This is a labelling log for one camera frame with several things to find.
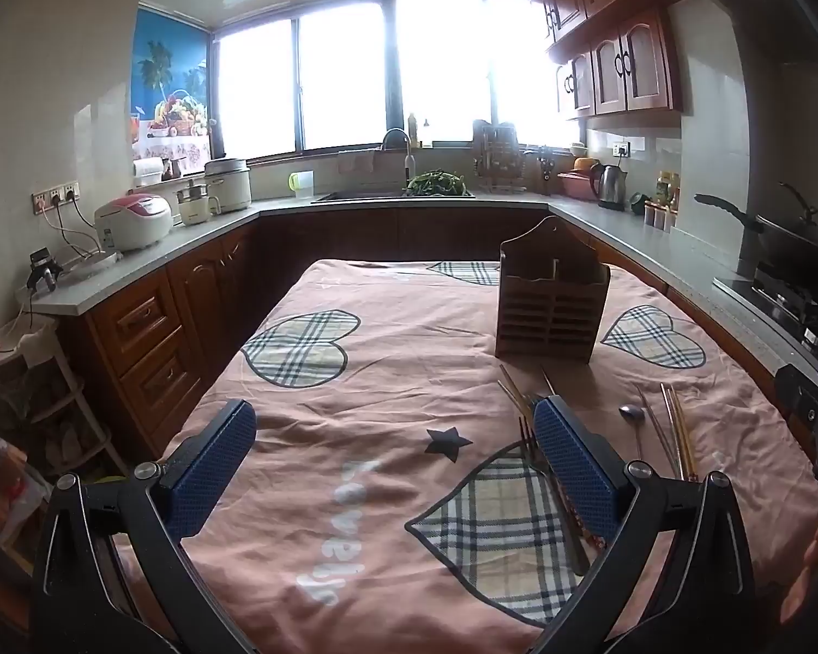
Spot kitchen window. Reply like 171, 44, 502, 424
211, 0, 582, 159

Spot power cables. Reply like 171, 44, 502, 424
41, 199, 105, 261

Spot pink and white rice cooker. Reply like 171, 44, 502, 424
95, 194, 176, 252

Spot metal chopstick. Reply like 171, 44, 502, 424
637, 385, 677, 479

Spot pink plaid-heart blanket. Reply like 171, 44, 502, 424
119, 257, 818, 654

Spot small white electric pot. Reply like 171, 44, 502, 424
177, 180, 221, 226

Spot pink basin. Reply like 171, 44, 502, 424
557, 170, 598, 201

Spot wall power outlet strip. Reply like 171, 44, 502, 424
32, 180, 82, 213

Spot white plastic shelf rack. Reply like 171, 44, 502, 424
0, 317, 128, 492

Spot fruit and palm wall poster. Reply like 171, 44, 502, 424
131, 8, 214, 166

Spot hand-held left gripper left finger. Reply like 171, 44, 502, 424
31, 399, 260, 654

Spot black clamp stand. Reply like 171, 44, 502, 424
28, 250, 64, 291

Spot kitchen sink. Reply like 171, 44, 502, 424
314, 189, 476, 203

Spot metal fork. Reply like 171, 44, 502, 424
516, 415, 591, 577

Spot large white electric cooker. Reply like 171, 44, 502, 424
204, 158, 254, 214

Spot metal sink faucet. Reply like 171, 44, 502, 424
380, 128, 416, 192

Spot metal spoon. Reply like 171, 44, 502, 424
619, 403, 652, 464

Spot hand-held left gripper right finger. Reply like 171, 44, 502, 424
532, 395, 757, 654

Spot dish rack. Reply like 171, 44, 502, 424
472, 119, 526, 193

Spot green vegetables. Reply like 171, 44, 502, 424
405, 170, 468, 198

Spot wooden base cabinets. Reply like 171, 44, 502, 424
61, 208, 812, 457

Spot wooden utensil holder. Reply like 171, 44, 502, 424
495, 216, 612, 364

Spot range hood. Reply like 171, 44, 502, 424
668, 0, 818, 89

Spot grey countertop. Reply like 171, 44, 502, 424
23, 191, 818, 372

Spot gas stove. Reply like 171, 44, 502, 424
714, 262, 818, 356

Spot wooden wall cabinets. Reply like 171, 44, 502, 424
518, 0, 687, 118

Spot steel electric kettle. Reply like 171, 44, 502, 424
590, 163, 630, 211

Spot black wok with lid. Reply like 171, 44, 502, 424
694, 183, 818, 282

